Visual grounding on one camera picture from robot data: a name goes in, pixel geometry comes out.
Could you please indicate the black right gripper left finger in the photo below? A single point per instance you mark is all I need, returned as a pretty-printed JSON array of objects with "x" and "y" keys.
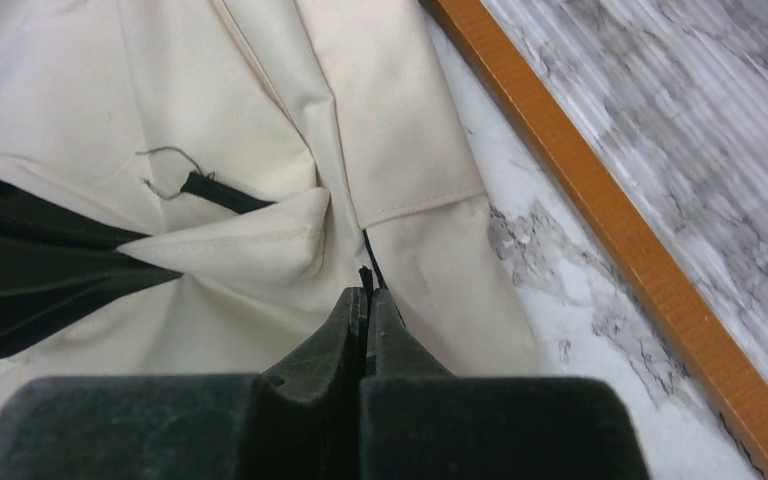
[{"x": 296, "y": 420}]

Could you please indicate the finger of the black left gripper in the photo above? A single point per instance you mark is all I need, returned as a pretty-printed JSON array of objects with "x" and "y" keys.
[
  {"x": 33, "y": 230},
  {"x": 42, "y": 291}
]

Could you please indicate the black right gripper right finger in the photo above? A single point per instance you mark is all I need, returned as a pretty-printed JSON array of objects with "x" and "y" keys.
[{"x": 419, "y": 421}]

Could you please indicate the beige canvas backpack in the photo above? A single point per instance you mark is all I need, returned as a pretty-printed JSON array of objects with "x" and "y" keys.
[{"x": 266, "y": 150}]

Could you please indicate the orange wooden shelf rack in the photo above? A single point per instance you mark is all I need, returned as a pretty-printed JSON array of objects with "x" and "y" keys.
[{"x": 703, "y": 344}]

